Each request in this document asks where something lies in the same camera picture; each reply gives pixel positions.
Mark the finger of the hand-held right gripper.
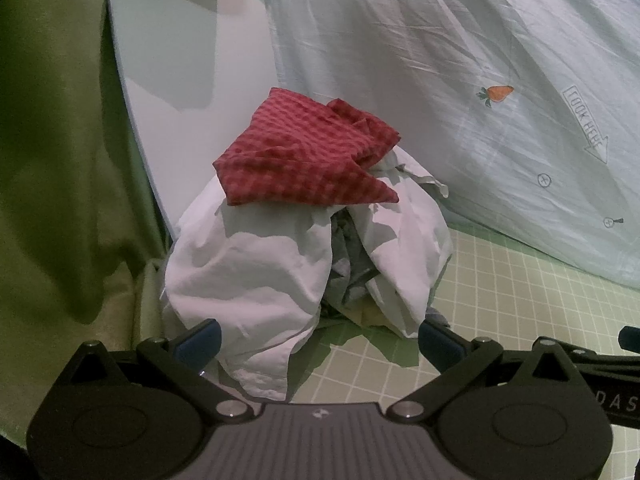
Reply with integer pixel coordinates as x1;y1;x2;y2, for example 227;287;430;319
560;326;640;377

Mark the red checked cloth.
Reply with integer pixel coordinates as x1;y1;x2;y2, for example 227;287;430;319
212;87;401;207

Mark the light blue carrot-print blanket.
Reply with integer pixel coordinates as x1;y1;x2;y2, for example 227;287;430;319
255;0;640;286

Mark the grey patterned garment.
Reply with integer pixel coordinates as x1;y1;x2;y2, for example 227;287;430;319
320;207;386;318

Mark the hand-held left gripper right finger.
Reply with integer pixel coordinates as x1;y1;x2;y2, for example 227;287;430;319
389;319;583;421

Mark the white garment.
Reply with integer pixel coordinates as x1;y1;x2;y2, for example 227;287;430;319
161;152;453;403

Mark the green cloth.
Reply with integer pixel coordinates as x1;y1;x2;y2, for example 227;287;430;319
0;0;168;441

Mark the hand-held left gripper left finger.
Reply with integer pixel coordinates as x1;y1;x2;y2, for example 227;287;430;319
65;319;257;420

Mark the light blue rounded panel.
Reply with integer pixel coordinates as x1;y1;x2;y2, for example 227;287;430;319
105;0;286;246

